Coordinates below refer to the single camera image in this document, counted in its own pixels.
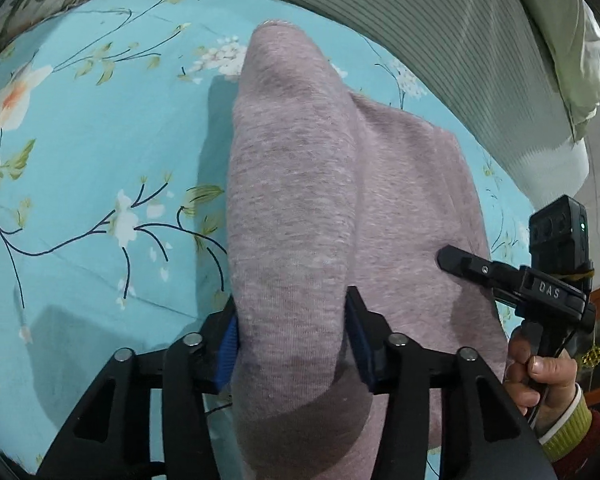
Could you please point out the green striped quilt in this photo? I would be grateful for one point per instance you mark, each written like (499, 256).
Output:
(430, 25)

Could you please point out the green pillow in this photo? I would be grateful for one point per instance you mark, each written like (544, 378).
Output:
(555, 25)

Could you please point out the pink knit sweater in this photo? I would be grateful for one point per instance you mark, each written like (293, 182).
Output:
(290, 185)

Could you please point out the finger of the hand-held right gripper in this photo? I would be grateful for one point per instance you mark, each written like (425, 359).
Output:
(475, 270)

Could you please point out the person's right forearm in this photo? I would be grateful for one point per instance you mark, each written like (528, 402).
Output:
(570, 427)

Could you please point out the blue floral bed sheet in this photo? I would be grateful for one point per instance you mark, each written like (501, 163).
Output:
(105, 125)

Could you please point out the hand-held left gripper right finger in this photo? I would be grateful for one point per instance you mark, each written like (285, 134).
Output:
(362, 355)

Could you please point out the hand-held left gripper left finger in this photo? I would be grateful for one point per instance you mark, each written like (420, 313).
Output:
(228, 355)

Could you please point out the person's right hand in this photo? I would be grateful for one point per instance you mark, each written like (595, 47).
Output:
(550, 370)

